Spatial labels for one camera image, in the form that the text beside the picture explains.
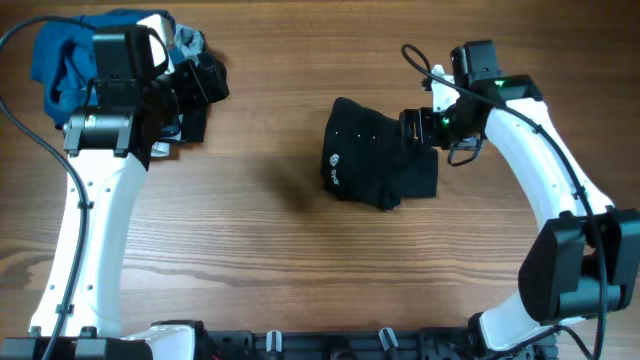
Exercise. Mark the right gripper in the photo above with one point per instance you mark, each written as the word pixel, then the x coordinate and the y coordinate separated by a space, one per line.
pixel 424 116

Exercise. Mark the black t-shirt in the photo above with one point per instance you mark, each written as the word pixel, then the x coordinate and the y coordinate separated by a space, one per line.
pixel 366 159

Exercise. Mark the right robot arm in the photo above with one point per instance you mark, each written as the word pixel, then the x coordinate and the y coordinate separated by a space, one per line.
pixel 583 262

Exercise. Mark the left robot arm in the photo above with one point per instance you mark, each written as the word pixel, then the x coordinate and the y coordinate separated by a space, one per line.
pixel 138 98

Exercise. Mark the grey folded garment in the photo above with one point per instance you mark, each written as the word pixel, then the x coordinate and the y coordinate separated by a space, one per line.
pixel 188 44

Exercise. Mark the blue crumpled garment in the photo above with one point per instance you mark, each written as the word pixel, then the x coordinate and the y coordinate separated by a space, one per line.
pixel 63 62

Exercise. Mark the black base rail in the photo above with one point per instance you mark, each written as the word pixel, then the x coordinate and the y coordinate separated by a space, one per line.
pixel 350 345

